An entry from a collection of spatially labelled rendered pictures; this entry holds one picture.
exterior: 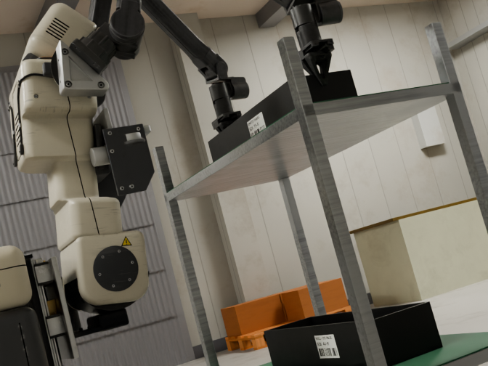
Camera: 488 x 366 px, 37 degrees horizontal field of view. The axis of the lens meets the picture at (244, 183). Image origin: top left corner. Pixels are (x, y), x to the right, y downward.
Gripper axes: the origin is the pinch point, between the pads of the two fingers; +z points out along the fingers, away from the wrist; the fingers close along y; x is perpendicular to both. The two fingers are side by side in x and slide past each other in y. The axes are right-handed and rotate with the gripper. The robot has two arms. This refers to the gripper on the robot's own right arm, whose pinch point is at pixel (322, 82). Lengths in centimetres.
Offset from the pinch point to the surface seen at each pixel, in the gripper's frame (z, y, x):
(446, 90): 11.4, -17.2, -20.8
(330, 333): 60, 19, 7
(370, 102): 11.0, -17.6, 1.6
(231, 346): 97, 504, -163
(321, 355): 65, 27, 7
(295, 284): 60, 535, -263
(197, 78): -169, 514, -209
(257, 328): 87, 480, -182
